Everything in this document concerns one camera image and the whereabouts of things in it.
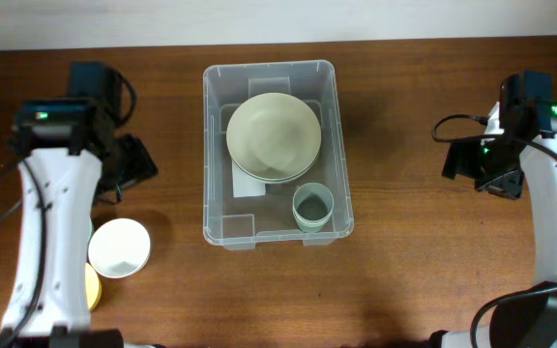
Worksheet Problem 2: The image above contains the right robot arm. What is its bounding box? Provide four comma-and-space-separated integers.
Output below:
428, 71, 557, 348

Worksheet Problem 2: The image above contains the grey translucent cup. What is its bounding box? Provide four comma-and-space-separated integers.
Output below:
292, 183, 334, 219

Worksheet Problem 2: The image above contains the beige bowl in container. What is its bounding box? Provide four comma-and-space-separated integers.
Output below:
231, 148, 322, 185

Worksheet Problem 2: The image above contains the white paper label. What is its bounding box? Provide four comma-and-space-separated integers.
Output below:
232, 161, 266, 198

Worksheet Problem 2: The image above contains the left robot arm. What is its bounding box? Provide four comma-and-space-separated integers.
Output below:
0, 97, 156, 347

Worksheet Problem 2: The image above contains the cream white bowl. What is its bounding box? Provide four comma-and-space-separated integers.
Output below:
226, 93, 322, 179

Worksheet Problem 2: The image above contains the yellow small bowl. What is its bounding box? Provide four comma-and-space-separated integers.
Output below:
85, 263, 102, 311

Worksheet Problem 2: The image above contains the clear plastic storage container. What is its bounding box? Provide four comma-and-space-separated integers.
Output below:
203, 60, 354, 250

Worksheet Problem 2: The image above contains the white small bowl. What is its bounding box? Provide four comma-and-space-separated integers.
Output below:
88, 218, 152, 278

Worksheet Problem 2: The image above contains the cream white cup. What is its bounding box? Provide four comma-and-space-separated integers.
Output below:
294, 212, 331, 233

